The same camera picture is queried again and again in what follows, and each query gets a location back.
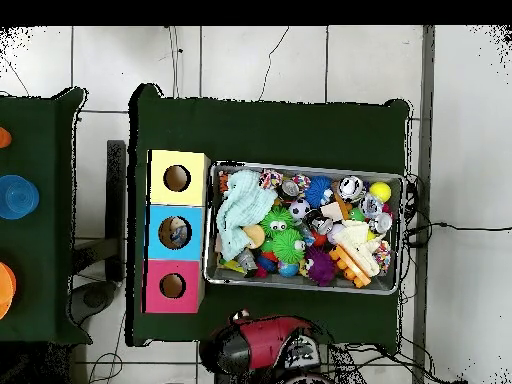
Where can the crushed clear plastic bottle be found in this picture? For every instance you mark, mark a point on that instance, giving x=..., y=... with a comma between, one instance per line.
x=179, y=235

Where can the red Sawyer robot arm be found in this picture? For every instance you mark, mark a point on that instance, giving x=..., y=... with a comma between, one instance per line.
x=264, y=340

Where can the wooden box with three holes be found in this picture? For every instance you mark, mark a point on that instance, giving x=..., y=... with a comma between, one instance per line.
x=184, y=196

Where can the mint green cloth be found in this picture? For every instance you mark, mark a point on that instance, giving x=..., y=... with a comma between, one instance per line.
x=244, y=200

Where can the small soccer ball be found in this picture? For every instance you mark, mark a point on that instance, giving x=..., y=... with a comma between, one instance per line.
x=300, y=209

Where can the green fuzzy toy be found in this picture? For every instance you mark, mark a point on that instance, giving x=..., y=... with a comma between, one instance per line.
x=286, y=246

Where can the blue fuzzy toy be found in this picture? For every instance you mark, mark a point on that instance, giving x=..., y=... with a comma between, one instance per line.
x=318, y=191

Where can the dark green table cloth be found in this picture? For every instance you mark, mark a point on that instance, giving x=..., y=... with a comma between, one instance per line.
x=272, y=132
x=40, y=140

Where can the purple spiky toy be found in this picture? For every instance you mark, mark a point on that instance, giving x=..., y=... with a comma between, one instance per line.
x=320, y=267

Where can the cream knitted cloth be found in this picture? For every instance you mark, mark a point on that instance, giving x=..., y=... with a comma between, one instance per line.
x=355, y=238

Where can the orange toy building block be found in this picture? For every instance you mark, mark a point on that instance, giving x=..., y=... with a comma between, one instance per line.
x=348, y=267

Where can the yellow ball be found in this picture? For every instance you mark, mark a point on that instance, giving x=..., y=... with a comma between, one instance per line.
x=380, y=192

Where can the black flat panel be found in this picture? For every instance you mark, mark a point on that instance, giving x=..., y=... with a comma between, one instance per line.
x=116, y=192

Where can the blue plastic cup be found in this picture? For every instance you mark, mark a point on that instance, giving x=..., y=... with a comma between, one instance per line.
x=18, y=196

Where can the orange plastic cup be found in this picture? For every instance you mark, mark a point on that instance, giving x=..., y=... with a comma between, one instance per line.
x=4, y=138
x=6, y=288

